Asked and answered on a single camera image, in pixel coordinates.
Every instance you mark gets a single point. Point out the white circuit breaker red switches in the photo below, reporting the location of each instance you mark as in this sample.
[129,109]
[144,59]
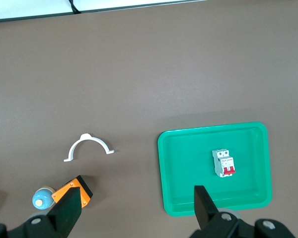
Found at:
[223,163]

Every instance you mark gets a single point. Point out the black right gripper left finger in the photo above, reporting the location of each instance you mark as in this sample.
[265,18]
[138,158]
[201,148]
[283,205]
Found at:
[67,210]

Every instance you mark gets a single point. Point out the green plastic tray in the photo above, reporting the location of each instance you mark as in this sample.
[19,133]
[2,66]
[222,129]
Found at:
[188,161]

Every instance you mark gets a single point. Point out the blue dome push button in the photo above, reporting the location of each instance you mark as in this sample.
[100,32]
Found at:
[42,197]

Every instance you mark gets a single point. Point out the small white pipe clamp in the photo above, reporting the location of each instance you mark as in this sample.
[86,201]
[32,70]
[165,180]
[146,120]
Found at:
[85,137]

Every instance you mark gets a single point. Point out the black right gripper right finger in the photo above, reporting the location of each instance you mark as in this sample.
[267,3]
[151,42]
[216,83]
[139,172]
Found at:
[204,208]

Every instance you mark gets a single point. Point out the orange push-button enclosure box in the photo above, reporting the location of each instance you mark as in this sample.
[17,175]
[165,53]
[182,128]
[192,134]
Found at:
[64,191]

